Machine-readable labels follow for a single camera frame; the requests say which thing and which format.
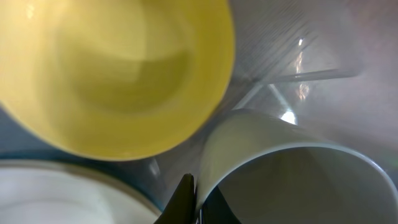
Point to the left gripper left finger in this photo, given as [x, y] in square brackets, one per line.
[181, 206]

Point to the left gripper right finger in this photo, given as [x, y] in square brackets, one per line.
[216, 210]

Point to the clear plastic storage container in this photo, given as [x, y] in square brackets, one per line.
[328, 66]

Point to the yellow bowl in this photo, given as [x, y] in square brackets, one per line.
[114, 80]

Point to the grey cup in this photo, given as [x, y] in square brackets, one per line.
[271, 171]

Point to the beige plate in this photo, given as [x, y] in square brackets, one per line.
[39, 192]

